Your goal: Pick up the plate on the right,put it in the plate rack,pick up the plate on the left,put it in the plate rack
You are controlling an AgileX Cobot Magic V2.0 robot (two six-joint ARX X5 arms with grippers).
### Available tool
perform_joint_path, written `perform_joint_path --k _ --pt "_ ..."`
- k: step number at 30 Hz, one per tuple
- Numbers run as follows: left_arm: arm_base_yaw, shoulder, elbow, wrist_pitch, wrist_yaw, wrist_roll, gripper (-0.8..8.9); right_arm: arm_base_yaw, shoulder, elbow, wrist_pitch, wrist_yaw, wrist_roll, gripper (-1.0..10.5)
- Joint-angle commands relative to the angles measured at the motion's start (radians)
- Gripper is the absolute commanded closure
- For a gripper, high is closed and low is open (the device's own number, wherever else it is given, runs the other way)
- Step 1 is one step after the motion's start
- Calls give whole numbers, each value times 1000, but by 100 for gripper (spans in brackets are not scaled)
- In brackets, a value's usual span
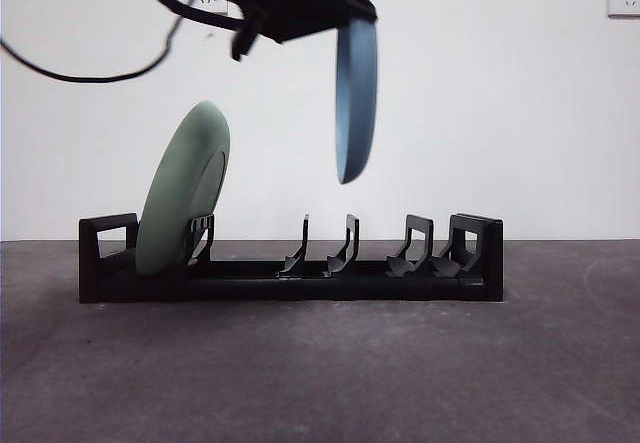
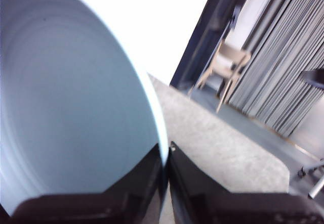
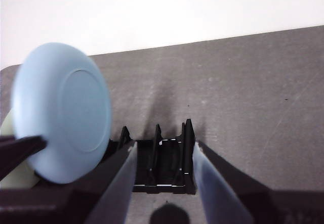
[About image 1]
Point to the green round plate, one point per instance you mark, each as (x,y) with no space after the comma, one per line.
(180,188)

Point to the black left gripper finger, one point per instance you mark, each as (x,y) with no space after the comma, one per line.
(310,3)

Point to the black plate rack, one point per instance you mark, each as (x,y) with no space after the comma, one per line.
(350,290)

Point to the blue round plate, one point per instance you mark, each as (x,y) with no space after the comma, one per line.
(355,103)

